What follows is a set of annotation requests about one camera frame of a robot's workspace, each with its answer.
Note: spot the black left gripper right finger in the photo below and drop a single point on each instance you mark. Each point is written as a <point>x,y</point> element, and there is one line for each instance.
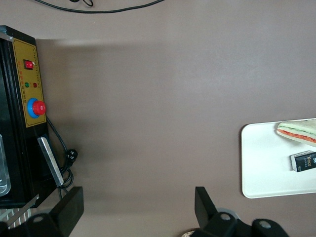
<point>205,207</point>

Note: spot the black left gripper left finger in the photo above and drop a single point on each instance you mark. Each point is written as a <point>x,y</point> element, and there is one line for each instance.
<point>70,209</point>

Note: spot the beige plastic tray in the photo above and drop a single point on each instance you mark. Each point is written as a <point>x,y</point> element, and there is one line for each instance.
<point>261,168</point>

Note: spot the oval wicker basket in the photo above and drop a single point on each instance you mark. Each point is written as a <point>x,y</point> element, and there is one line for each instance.
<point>188,234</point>

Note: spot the black sealing machine yellow panel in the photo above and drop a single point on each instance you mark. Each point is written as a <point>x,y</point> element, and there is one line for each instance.
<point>14,138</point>

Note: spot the small black box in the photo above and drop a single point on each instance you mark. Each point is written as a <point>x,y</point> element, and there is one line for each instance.
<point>304,161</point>

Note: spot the wrapped triangle sandwich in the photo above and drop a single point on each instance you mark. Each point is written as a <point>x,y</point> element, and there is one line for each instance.
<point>298,133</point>

